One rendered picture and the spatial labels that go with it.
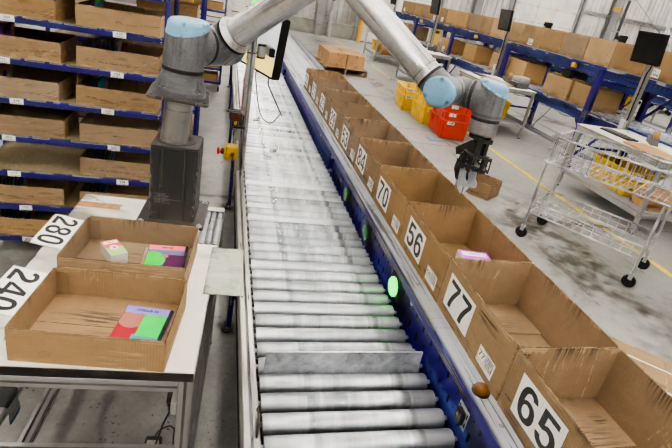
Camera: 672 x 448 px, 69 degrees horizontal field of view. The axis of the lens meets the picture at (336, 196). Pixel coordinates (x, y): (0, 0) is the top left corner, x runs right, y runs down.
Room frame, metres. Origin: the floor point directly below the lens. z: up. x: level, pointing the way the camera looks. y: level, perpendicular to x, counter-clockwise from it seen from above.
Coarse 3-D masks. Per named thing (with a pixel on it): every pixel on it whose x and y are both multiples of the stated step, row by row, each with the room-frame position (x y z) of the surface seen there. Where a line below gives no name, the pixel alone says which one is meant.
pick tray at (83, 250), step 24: (96, 216) 1.50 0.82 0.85; (72, 240) 1.34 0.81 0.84; (96, 240) 1.49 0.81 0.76; (120, 240) 1.51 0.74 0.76; (144, 240) 1.52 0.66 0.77; (168, 240) 1.54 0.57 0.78; (192, 240) 1.56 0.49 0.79; (72, 264) 1.23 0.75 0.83; (96, 264) 1.24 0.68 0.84; (120, 264) 1.25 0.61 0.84; (144, 264) 1.27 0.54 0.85; (192, 264) 1.44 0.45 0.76
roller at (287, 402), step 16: (272, 400) 0.94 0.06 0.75; (288, 400) 0.95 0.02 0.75; (304, 400) 0.96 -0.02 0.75; (320, 400) 0.97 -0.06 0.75; (336, 400) 0.98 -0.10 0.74; (352, 400) 0.99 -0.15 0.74; (368, 400) 1.00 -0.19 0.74; (384, 400) 1.01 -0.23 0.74; (400, 400) 1.02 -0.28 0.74; (416, 400) 1.04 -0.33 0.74; (432, 400) 1.05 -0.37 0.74
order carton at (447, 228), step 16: (416, 208) 1.70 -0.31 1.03; (432, 208) 1.72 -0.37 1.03; (448, 208) 1.74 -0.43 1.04; (464, 208) 1.75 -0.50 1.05; (432, 224) 1.72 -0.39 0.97; (448, 224) 1.74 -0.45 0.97; (464, 224) 1.76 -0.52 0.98; (480, 224) 1.72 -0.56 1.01; (400, 240) 1.68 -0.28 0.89; (432, 240) 1.45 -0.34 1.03; (448, 240) 1.74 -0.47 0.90; (464, 240) 1.76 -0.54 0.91; (480, 240) 1.68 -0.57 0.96; (496, 240) 1.60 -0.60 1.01; (432, 256) 1.42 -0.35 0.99; (448, 256) 1.33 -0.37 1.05; (496, 256) 1.57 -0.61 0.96; (512, 256) 1.49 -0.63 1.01
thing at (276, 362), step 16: (272, 352) 1.04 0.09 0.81; (288, 352) 1.05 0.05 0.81; (304, 352) 1.06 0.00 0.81; (320, 352) 1.08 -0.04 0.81; (336, 352) 1.09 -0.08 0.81; (352, 352) 1.10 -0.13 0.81; (368, 352) 1.11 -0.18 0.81; (384, 352) 1.13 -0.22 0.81; (400, 352) 1.14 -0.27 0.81; (416, 352) 1.15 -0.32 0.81; (272, 368) 1.04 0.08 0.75; (288, 368) 1.05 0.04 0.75; (304, 368) 1.07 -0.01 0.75; (320, 368) 1.08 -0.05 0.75; (336, 368) 1.09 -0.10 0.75; (352, 368) 1.10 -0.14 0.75; (368, 368) 1.12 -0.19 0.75; (384, 368) 1.13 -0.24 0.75; (400, 368) 1.14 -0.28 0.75; (416, 368) 1.16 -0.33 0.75
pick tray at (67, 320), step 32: (64, 288) 1.17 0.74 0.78; (96, 288) 1.19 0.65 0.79; (128, 288) 1.20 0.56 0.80; (160, 288) 1.22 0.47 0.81; (32, 320) 1.02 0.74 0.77; (64, 320) 1.06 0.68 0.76; (96, 320) 1.08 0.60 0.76; (32, 352) 0.91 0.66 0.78; (64, 352) 0.92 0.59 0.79; (96, 352) 0.93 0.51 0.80; (128, 352) 0.94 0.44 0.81; (160, 352) 0.95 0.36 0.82
